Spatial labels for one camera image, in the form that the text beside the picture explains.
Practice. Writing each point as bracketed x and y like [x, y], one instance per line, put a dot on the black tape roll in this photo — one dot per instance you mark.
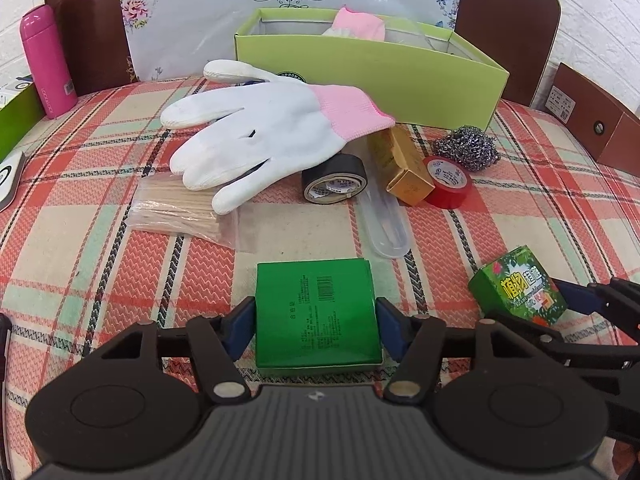
[335, 180]

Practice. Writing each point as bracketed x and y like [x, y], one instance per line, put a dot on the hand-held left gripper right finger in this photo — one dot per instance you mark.
[392, 327]

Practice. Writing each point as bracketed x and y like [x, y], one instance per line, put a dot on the small green printed box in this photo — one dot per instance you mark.
[520, 287]

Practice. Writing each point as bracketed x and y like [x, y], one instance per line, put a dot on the brown wooden chair back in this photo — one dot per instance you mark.
[505, 25]

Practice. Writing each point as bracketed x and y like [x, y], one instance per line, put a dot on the plaid tablecloth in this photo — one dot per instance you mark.
[75, 260]

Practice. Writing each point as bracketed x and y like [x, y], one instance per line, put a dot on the large lime green box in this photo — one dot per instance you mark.
[400, 82]

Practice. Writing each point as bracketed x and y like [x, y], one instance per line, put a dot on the white glove with pink cuff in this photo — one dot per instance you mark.
[270, 125]

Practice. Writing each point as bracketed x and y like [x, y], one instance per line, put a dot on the steel wool scrubber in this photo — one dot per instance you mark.
[467, 149]

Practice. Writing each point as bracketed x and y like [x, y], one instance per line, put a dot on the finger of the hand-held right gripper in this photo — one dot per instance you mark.
[580, 296]
[590, 352]

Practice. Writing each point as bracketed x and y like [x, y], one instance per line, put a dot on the clear plastic case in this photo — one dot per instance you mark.
[385, 225]

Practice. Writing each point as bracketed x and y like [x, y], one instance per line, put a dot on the white round device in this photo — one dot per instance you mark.
[10, 180]

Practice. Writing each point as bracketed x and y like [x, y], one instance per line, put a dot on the pink thermos bottle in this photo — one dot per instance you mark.
[47, 60]

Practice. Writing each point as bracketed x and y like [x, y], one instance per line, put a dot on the small white box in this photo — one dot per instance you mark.
[12, 91]

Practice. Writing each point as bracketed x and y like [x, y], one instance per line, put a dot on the small green open box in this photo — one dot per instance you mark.
[17, 120]

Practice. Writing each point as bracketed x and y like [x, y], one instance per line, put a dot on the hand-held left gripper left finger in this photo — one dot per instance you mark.
[242, 325]

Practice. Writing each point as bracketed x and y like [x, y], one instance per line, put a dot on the floral plastic bag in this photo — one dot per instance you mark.
[200, 20]

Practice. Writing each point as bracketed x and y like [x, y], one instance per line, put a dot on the brown shoe box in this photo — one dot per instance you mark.
[595, 120]

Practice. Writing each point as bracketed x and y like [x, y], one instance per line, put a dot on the red tape roll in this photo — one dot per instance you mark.
[450, 185]

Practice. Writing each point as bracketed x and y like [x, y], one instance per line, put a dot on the packet of wooden toothpicks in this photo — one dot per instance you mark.
[175, 210]

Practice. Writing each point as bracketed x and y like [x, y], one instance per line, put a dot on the gold brown box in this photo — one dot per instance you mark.
[402, 170]

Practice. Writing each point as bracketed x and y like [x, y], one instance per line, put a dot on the dark green box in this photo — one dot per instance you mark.
[315, 315]

